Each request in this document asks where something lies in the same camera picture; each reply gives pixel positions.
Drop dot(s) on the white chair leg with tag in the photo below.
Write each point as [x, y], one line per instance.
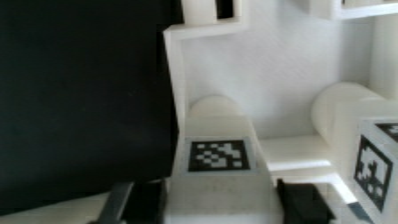
[361, 150]

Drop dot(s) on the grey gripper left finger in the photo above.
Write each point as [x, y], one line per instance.
[135, 203]

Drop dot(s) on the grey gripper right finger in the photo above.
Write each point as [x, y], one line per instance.
[306, 208]

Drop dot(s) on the white chair seat part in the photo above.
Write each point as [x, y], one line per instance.
[272, 84]

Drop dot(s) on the white chair leg block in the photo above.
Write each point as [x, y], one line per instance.
[221, 189]

